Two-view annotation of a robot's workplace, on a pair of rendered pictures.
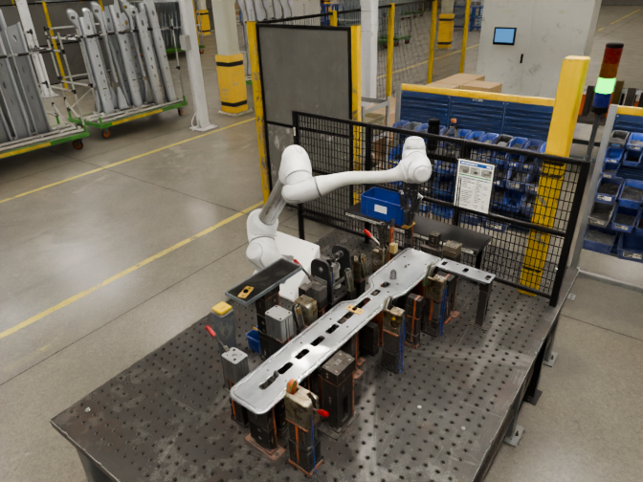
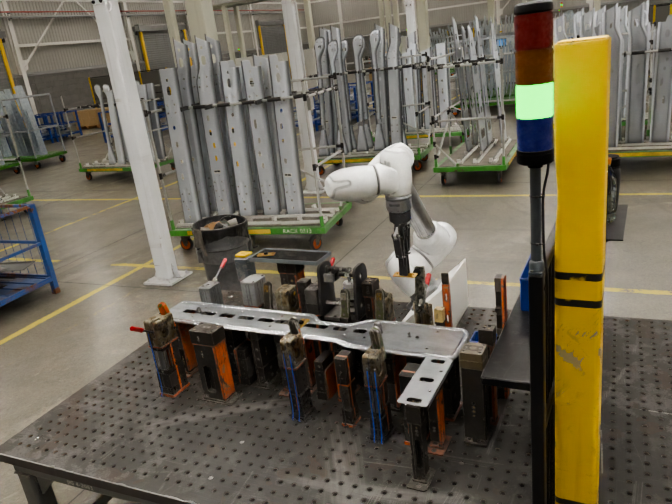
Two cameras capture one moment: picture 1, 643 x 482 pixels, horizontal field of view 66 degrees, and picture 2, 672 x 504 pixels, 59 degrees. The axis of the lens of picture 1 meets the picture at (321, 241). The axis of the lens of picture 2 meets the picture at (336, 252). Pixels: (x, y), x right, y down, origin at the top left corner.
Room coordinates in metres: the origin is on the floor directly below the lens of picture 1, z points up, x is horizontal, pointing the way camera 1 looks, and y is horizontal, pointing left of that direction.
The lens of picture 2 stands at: (1.61, -2.34, 2.05)
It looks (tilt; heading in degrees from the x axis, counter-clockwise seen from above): 19 degrees down; 79
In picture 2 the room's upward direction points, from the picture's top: 7 degrees counter-clockwise
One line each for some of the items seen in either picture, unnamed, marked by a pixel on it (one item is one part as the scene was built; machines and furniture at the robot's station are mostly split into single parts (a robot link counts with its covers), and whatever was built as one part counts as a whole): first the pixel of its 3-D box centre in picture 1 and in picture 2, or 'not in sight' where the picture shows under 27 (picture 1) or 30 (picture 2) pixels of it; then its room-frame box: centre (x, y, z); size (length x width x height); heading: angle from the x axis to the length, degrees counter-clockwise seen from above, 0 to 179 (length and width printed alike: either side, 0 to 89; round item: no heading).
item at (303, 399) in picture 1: (304, 429); (167, 354); (1.27, 0.09, 0.88); 0.15 x 0.11 x 0.36; 50
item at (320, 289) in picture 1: (318, 317); (320, 326); (1.95, 0.03, 0.89); 0.13 x 0.11 x 0.38; 50
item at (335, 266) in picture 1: (333, 295); (346, 316); (2.05, -0.05, 0.94); 0.18 x 0.13 x 0.49; 140
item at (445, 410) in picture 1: (362, 334); (364, 387); (2.06, -0.20, 0.68); 2.56 x 1.61 x 0.04; 143
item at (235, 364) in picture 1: (238, 387); (216, 318); (1.50, 0.36, 0.88); 0.11 x 0.10 x 0.36; 50
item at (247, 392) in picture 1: (353, 313); (296, 325); (1.83, -0.14, 1.00); 1.38 x 0.22 x 0.02; 140
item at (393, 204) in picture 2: not in sight; (398, 202); (2.21, -0.44, 1.52); 0.09 x 0.09 x 0.06
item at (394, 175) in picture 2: (413, 154); (392, 171); (2.19, -0.45, 1.62); 0.13 x 0.11 x 0.16; 179
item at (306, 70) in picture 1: (306, 133); not in sight; (4.74, 0.11, 1.00); 1.34 x 0.14 x 2.00; 53
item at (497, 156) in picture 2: not in sight; (479, 111); (5.55, 5.89, 0.88); 1.91 x 1.00 x 1.76; 54
